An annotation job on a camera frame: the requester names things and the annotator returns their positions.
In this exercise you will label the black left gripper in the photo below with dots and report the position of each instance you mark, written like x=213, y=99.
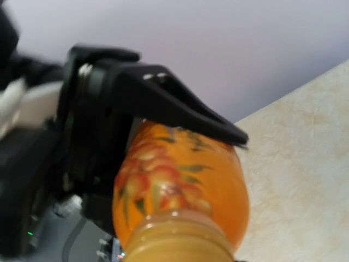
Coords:
x=96, y=134

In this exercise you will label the orange juice bottle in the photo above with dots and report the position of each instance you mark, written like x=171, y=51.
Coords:
x=179, y=196

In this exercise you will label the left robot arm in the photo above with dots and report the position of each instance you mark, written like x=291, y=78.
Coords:
x=33, y=159

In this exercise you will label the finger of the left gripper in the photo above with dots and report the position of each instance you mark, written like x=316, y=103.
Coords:
x=98, y=209

